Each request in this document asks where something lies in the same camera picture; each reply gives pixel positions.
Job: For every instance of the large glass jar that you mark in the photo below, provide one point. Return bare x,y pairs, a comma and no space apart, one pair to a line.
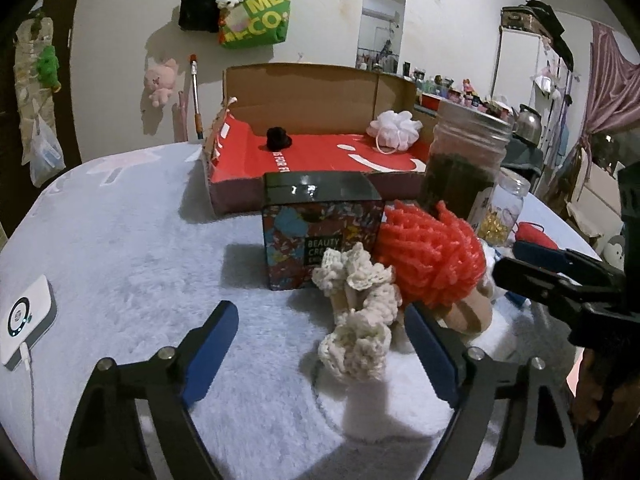
460,160

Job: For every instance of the pink plush pig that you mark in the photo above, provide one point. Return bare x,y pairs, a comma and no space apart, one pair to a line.
161,82

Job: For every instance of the pink curtain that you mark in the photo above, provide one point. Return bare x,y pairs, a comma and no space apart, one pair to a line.
610,80

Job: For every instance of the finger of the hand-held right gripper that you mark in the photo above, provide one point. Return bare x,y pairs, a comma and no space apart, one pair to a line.
537,252
535,280

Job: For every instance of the white bath pouf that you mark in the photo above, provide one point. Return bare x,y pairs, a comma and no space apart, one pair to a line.
395,130

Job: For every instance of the red-lined cardboard box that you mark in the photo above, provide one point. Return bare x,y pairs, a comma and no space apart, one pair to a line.
320,160

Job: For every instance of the small jar of yellow capsules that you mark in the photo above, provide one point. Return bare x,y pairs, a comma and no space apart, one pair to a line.
500,210

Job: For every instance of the wall mirror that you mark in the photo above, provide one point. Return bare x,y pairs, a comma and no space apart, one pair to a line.
380,10

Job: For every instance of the floral printed box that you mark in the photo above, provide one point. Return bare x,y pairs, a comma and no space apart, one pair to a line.
300,230

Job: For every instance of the dark clothes pile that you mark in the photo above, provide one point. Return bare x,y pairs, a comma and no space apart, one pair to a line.
550,25

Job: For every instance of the steel kettle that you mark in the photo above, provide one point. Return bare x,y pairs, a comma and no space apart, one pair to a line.
527,125

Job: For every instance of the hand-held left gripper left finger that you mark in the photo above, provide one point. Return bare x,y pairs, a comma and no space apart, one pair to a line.
210,355

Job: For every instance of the orange foam net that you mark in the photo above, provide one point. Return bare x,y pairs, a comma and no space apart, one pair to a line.
430,255

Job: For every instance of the green tote bag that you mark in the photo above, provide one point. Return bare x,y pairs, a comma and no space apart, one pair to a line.
260,15

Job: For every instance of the table with dark cloth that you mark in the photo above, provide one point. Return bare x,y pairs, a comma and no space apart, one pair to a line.
525,157

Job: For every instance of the white pocket device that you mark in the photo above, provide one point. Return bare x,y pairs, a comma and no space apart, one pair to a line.
25,320

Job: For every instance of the clear plastic bag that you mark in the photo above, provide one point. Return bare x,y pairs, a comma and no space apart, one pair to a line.
46,152

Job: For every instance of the beige striped sock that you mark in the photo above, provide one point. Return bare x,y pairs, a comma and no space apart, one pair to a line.
467,312

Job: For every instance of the green plush toy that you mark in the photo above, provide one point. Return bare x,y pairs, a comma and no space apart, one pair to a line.
47,67

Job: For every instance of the monkey plush toy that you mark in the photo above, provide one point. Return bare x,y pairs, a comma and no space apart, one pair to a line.
615,254

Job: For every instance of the person's right hand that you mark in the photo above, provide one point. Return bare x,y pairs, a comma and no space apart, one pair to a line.
587,390

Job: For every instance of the brown suitcase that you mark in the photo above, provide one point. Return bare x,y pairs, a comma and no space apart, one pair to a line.
517,19

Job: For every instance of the white wardrobe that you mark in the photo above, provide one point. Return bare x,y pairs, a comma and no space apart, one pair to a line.
520,70

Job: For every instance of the black hair scrunchie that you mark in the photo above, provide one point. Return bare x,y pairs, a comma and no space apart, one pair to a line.
279,138

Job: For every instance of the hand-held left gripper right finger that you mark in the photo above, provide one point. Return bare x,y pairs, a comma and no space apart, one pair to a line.
430,355

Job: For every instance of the red plush heart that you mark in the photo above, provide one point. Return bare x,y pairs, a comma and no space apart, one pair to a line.
532,234

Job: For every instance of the cream crochet scrunchie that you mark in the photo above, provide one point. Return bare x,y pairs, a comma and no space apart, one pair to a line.
355,345

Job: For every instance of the cluster of cosmetic bottles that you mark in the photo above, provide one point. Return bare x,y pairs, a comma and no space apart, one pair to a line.
465,91

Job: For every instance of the beige hanging organizer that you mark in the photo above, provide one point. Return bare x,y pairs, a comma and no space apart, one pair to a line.
32,70

